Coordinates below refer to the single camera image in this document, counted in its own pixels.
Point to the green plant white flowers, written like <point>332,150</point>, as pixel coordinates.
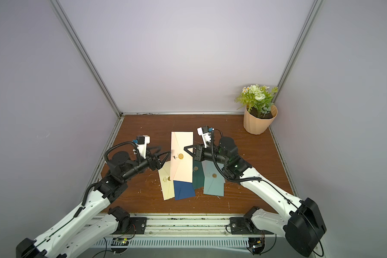
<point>257,100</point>

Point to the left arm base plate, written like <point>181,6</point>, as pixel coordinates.
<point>135,225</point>

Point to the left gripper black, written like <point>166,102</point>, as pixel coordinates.
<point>153,164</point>

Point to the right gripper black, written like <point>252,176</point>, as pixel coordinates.
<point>199,153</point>

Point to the ribbed terracotta plant pot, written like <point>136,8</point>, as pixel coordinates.
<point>258,126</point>

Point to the right circuit board with wires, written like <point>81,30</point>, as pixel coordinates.
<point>258,245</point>

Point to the pink envelope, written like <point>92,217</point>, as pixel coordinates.
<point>181,162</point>

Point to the left circuit board with wires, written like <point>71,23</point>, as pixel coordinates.
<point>116,245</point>

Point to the navy blue envelope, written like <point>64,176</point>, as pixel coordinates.
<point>183,190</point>

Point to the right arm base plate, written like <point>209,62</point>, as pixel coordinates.
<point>239,225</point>

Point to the aluminium front rail frame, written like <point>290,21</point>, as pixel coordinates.
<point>204,224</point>

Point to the grey envelope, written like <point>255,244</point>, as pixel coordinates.
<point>209,166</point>

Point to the circuit board with wires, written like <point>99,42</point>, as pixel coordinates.
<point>116,245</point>
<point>258,245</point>

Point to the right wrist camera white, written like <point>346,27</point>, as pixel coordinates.
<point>206,133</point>

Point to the teal envelope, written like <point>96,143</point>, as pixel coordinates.
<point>213,183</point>

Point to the dark green envelope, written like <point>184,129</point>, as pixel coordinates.
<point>197,175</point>

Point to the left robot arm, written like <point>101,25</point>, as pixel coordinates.
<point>69,238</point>

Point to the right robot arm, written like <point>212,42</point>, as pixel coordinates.
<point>299,221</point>

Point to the white vented cable duct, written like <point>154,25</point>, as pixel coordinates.
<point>188,242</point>

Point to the cream yellow envelope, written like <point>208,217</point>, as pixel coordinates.
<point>167,185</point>

